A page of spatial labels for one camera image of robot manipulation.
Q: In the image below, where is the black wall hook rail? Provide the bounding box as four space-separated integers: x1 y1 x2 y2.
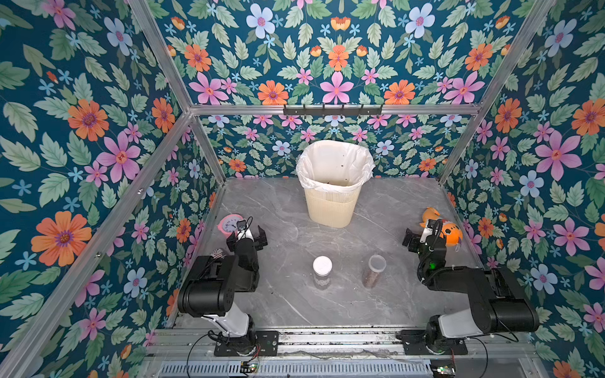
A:
283 104 383 117

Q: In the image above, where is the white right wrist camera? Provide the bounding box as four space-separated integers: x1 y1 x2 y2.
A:
420 219 443 243

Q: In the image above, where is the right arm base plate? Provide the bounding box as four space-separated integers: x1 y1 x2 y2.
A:
395 330 468 356

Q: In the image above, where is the orange plush toy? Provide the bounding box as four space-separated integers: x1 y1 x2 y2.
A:
420 207 463 247

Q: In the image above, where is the white plastic bin liner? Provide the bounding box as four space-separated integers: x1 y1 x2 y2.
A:
296 140 375 194

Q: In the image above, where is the clear jar with dried flowers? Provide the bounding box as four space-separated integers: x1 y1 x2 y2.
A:
362 255 387 288

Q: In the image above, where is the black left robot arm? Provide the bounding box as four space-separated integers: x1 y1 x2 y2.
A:
176 226 268 340

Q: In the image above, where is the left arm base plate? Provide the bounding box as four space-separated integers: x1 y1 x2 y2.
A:
214 331 280 358

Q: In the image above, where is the cream ribbed trash bin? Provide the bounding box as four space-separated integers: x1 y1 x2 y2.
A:
304 185 362 228

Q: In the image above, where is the jar with white lid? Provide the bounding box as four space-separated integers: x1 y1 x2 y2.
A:
313 256 333 290

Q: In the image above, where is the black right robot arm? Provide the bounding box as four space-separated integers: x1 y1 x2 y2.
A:
402 228 540 348

